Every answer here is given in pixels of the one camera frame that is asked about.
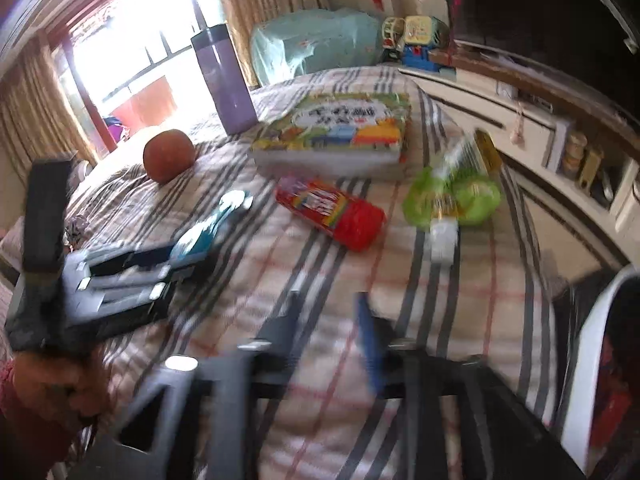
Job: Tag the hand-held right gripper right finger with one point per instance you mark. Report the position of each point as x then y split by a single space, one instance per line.
370 340

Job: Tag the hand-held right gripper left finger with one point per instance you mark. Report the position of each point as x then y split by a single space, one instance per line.
285 330

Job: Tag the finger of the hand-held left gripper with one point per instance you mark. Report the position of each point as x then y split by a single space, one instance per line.
135 307
145 262

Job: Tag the black bin with white rim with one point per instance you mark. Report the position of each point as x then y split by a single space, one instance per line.
585 340

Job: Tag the person's left forearm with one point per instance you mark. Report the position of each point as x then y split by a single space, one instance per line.
25 430

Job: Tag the person's left hand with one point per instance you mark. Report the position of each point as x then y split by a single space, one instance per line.
55 390

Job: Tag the plaid blanket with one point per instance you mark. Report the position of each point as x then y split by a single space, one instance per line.
310 270

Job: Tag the red apple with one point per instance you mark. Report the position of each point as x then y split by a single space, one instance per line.
169 156

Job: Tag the red bottle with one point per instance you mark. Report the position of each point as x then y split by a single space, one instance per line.
330 210

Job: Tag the green snack packet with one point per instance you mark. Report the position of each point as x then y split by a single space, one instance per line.
450 195

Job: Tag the beige curtain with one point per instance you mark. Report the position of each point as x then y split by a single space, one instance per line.
35 120
270 0

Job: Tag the purple tumbler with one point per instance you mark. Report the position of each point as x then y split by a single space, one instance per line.
225 80

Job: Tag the colourful children's book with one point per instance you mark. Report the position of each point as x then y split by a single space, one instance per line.
340 130

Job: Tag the balcony window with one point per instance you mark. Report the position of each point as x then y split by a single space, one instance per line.
135 35

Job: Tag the white hanging spoon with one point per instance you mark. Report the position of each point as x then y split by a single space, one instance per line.
517 125

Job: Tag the cream television cabinet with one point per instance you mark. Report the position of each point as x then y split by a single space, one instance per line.
475 100

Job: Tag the white upright box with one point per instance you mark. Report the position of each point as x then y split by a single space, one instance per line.
556 145

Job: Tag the beige jar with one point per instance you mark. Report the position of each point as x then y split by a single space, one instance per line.
574 152

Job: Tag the light blue plastic package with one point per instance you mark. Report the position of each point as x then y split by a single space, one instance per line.
315 42

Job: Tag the wooden rack toy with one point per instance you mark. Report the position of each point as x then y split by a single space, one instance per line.
591 167

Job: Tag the white green toy bus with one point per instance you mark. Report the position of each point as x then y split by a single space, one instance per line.
392 35

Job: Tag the thin magenta rod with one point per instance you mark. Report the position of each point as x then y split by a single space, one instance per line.
456 10

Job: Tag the black television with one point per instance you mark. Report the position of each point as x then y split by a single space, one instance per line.
525 10

